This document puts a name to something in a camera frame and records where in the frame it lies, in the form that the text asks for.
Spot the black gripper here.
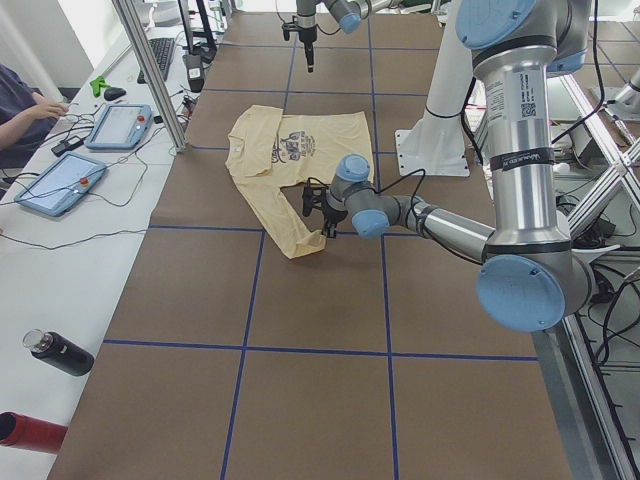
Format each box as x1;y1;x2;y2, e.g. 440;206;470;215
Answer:
321;199;347;239
299;15;316;73

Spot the beige long sleeve shirt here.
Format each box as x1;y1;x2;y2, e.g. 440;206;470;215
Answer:
226;105;373;259

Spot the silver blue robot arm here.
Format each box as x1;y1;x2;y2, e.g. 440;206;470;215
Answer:
281;0;441;73
320;1;594;332

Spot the person's hand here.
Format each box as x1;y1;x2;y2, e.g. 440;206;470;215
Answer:
25;100;68;120

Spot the black computer keyboard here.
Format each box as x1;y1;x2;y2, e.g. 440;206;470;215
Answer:
147;38;176;81

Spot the black computer mouse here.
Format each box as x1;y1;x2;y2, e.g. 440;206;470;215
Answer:
103;87;127;101

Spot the green plastic object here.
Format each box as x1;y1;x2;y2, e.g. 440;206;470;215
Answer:
89;75;110;98

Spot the upper blue teach pendant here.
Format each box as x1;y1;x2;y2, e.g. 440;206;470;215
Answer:
84;104;153;151

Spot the blue teach pendant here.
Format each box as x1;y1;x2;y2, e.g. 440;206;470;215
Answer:
84;104;153;151
14;152;107;217

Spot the lower blue teach pendant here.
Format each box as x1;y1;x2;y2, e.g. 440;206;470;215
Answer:
14;152;107;217

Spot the black water bottle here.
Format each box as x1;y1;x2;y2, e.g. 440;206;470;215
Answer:
22;329;94;377

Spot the red water bottle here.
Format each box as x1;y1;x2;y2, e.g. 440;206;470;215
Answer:
1;412;67;454

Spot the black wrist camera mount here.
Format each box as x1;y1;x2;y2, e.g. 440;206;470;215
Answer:
302;182;328;217
281;15;301;41

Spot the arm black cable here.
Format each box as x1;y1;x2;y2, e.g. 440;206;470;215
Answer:
305;168;431;226

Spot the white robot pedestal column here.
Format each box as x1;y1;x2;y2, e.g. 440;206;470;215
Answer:
395;1;473;177

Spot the aluminium frame post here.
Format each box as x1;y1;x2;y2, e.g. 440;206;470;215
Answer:
112;0;187;153

